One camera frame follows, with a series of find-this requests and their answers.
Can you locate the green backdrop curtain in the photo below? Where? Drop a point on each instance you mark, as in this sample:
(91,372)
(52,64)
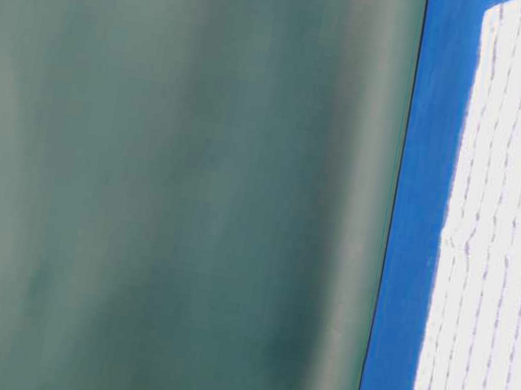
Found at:
(195,194)

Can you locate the blue table cloth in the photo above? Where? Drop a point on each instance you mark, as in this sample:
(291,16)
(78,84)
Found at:
(444,76)

